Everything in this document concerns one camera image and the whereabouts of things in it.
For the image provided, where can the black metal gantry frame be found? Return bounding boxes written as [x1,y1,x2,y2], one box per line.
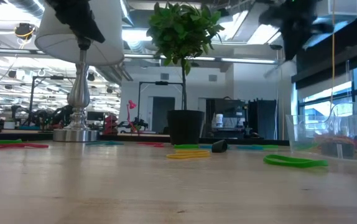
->
[29,74,77,127]
[137,80,185,135]

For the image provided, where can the black cabinet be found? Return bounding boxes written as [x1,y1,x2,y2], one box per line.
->
[248,98,278,140]

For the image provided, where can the small black monitor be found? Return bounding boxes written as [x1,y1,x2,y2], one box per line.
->
[86,110,105,122]

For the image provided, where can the black round device yellow cable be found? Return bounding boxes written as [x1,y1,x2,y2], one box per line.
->
[13,22,37,41]

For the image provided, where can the white shade table lamp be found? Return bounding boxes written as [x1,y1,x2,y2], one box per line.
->
[34,0,125,143]

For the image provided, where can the white plastic canister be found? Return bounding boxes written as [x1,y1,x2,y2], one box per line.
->
[215,113,225,129]

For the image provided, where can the thick black rubber band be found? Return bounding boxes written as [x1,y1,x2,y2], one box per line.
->
[211,139,229,154]

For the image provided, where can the yellow rubber band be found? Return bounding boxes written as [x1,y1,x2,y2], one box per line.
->
[166,149,211,161]

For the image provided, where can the red rubber band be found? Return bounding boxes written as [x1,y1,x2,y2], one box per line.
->
[0,142,50,149]
[136,141,166,148]

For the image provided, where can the olive green rubber band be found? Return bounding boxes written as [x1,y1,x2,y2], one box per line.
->
[173,143,200,150]

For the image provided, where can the clear plastic bin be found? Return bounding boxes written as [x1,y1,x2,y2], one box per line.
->
[285,101,357,163]

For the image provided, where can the black computer workstation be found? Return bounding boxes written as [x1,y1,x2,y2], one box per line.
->
[205,98,249,139]

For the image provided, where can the pink articulated lamp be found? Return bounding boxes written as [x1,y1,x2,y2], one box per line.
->
[126,99,139,133]

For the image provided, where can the red cart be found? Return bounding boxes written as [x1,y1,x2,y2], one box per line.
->
[103,114,119,135]

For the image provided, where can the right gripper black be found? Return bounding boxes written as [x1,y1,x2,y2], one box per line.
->
[258,0,335,62]

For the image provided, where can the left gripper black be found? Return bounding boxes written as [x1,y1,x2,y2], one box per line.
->
[45,0,107,44]

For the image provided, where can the black robot arms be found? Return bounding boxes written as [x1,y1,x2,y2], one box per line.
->
[25,104,73,130]

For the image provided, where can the yellow cord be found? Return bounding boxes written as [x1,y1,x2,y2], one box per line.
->
[330,0,336,105]

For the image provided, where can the green potted plant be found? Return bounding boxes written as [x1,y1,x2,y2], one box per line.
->
[146,1,226,146]

